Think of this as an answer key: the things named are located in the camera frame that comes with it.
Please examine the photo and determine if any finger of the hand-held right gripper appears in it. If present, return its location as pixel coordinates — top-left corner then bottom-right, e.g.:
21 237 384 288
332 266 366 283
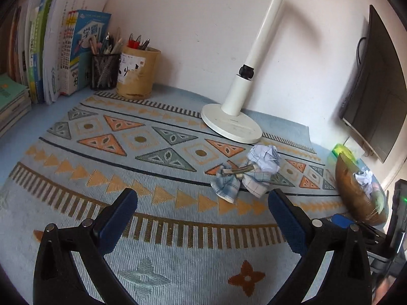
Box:
331 214 387 242

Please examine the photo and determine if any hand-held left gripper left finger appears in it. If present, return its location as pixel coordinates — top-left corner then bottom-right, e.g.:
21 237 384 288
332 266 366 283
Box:
33 187 139 305

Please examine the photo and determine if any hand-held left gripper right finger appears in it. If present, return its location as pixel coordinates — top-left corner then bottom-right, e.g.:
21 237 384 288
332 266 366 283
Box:
267 188 372 305

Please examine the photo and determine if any golden bowl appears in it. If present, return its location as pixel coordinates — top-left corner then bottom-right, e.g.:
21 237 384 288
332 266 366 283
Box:
335 152 388 227

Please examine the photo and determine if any pastel dango plush toy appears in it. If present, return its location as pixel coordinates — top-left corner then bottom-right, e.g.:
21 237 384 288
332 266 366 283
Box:
370 189 387 213

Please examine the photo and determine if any white paper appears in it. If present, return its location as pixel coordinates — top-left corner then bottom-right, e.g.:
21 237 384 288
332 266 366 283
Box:
354 170 375 199

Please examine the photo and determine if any grid-lined paper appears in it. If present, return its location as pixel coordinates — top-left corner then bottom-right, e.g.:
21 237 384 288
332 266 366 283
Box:
241 144 281 197

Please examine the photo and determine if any small light denim doll garment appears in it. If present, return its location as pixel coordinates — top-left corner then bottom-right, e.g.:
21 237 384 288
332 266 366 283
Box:
211 163 241 203

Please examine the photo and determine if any patterned light blue mat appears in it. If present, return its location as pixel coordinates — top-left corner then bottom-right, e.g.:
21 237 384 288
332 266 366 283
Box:
0 89 376 305

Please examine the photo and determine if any green plastic object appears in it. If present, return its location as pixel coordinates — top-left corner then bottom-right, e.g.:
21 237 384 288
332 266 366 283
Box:
332 144 357 162

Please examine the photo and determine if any white plastic box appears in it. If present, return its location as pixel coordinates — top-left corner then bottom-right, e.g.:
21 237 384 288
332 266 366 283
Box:
345 136 365 158

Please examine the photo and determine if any dark monitor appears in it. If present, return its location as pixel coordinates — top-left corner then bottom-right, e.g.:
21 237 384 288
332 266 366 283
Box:
339 5 407 164

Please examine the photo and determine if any white desk lamp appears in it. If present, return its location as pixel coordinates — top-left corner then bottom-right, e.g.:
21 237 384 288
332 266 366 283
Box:
200 0 344 144

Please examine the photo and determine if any kraft paper pen holder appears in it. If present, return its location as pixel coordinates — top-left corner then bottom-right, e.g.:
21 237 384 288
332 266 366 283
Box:
116 45 162 100

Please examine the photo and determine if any black mesh pen holder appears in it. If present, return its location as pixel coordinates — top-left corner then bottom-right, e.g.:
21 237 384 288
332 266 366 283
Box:
90 53 121 91

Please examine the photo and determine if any stack of flat green books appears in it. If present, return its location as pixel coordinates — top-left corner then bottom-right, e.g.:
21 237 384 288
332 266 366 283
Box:
0 73 32 137

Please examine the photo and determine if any row of upright books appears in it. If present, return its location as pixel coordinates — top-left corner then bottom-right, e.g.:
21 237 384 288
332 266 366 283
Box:
8 0 112 105

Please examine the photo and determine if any bunch of pens and pencils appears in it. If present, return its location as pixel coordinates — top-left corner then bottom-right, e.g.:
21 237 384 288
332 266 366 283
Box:
89 27 123 56

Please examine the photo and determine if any bunch of red-capped pens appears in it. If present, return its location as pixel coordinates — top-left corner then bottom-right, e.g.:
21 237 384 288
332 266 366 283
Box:
127 33 151 51

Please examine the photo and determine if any black monitor cable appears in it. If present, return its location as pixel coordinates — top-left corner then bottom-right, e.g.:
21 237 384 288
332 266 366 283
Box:
356 36 369 67

